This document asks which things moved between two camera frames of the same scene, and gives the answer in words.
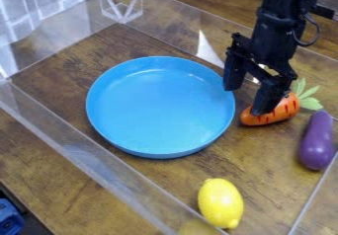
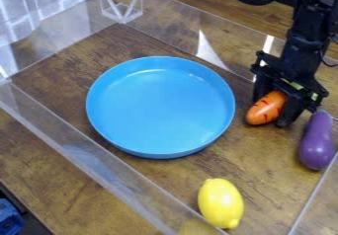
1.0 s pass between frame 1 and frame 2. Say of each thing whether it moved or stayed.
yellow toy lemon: stayed
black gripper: moved
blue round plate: stayed
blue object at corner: stayed
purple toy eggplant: stayed
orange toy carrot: moved
